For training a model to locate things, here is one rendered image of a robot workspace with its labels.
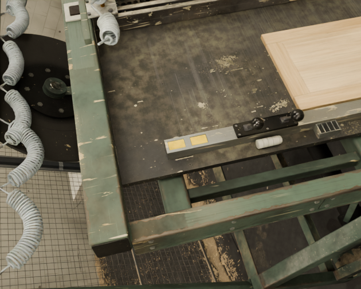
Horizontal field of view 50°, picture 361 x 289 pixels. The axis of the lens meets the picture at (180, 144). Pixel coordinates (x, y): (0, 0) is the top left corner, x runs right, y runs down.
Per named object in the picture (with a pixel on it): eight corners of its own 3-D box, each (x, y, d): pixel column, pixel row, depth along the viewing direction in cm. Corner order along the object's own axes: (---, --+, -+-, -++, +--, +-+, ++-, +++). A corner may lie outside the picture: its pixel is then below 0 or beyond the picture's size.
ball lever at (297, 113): (289, 125, 123) (307, 119, 109) (278, 127, 122) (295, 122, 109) (286, 113, 123) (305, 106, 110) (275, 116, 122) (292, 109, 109)
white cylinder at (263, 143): (257, 151, 121) (281, 145, 122) (259, 145, 119) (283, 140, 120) (254, 143, 123) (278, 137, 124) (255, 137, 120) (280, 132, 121)
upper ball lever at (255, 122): (253, 132, 121) (267, 128, 108) (242, 135, 121) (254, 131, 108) (250, 121, 121) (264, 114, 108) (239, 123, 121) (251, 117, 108)
